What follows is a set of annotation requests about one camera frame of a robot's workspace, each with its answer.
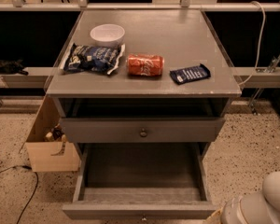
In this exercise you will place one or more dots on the yellowish foam-padded gripper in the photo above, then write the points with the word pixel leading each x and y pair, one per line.
pixel 230 209

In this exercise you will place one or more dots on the grey drawer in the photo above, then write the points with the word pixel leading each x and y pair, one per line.
pixel 123 130
pixel 141 181

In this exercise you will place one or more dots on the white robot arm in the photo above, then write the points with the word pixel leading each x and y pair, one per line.
pixel 261 207

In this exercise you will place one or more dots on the grey drawer cabinet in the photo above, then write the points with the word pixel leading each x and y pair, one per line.
pixel 183 37

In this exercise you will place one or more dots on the grey top drawer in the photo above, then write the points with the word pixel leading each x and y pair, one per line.
pixel 123 130

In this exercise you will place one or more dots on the dark blue snack bar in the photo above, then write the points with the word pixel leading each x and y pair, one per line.
pixel 190 74

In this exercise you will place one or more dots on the red soda can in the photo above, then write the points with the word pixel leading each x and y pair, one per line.
pixel 145 65

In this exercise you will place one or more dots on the items inside cardboard box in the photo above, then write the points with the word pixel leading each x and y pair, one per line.
pixel 56 134

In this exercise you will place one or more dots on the cardboard box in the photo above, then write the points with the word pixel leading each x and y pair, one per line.
pixel 40 152

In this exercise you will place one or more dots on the blue chip bag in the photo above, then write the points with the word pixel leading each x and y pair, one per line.
pixel 96 59

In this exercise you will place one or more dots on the white bowl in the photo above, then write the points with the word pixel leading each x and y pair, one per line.
pixel 108 35

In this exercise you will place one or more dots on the black object on ledge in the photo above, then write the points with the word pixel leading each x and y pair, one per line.
pixel 12 67

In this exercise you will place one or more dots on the metal rail frame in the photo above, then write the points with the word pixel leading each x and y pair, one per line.
pixel 77 5

